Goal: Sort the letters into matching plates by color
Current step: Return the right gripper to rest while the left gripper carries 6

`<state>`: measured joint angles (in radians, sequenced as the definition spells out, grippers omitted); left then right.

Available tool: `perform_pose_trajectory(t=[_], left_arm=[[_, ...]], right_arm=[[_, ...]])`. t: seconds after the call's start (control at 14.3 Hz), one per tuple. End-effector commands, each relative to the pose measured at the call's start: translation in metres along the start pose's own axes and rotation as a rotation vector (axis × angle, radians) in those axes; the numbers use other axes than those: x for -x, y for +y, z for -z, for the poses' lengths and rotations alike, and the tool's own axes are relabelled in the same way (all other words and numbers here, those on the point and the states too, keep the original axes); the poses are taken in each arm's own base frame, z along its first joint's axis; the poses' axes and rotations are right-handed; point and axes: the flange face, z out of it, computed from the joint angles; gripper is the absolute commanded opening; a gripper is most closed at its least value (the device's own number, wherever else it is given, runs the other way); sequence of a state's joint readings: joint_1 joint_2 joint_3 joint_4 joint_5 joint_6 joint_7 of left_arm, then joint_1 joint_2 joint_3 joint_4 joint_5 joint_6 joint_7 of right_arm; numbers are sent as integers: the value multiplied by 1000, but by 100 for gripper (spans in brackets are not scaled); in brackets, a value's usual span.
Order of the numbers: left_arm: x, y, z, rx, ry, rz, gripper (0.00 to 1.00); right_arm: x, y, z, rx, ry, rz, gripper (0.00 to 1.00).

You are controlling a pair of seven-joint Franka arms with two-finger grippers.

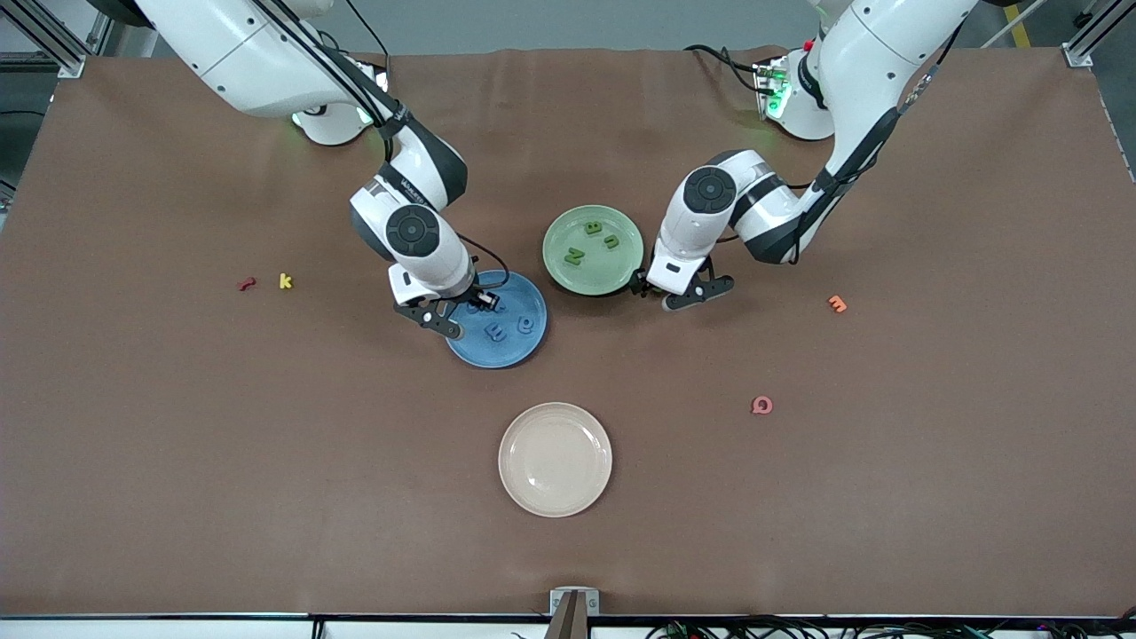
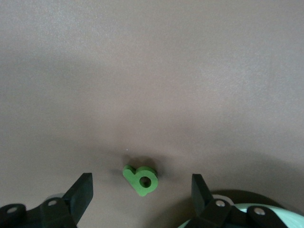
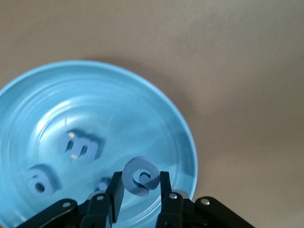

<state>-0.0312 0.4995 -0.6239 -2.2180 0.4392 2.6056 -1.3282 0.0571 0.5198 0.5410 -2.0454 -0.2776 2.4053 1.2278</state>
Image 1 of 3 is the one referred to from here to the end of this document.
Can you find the grey metal bracket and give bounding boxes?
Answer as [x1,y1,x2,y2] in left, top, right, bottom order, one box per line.
[549,588,601,617]

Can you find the black base cable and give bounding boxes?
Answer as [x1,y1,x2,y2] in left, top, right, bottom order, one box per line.
[342,0,391,81]
[683,43,773,94]

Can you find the blue plate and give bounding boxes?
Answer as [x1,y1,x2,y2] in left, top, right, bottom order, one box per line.
[444,270,548,369]

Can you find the beige plate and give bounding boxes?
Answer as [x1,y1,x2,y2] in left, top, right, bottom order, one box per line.
[498,402,613,518]

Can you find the aluminium frame profile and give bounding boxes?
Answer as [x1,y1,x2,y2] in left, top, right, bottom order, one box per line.
[0,0,121,81]
[1061,0,1136,67]

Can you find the white table edge rail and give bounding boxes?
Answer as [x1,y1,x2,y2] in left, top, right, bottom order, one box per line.
[0,614,1136,639]

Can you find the black cable bundle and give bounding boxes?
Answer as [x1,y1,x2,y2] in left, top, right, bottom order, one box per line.
[646,615,1136,639]

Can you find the grey camera pole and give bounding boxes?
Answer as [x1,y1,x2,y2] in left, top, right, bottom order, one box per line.
[544,593,590,639]

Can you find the light green plate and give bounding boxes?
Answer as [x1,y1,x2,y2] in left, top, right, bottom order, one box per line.
[542,205,645,297]

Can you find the brown table cover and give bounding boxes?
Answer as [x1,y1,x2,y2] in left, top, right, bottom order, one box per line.
[0,46,1136,618]

